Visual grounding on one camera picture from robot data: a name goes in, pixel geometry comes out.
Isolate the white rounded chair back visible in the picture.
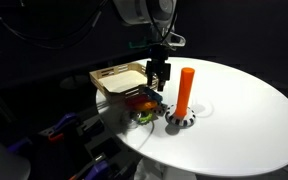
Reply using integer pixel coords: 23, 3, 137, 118
0, 128, 32, 180

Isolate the orange peg stacker striped base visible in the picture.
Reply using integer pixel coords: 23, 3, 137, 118
164, 67, 197, 128

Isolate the red bumpy toy ring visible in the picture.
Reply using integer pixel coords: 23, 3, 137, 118
125, 94, 152, 109

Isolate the purple clamp with orange tip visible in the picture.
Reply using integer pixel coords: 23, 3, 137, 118
47, 112, 79, 143

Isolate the small black white striped ring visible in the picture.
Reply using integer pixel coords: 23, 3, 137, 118
153, 103, 168, 115

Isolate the orange bumpy toy ring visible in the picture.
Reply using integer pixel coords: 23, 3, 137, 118
133, 100, 160, 112

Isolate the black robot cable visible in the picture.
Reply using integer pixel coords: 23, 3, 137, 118
0, 0, 110, 51

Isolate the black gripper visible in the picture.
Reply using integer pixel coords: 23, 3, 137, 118
145, 44, 172, 93

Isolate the green bumpy toy ring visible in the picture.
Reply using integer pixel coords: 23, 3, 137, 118
130, 110, 155, 125

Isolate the wooden slatted tray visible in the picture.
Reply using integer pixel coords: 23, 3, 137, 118
89, 62, 159, 103

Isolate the white table pedestal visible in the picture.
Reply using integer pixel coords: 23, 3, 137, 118
133, 157, 198, 180

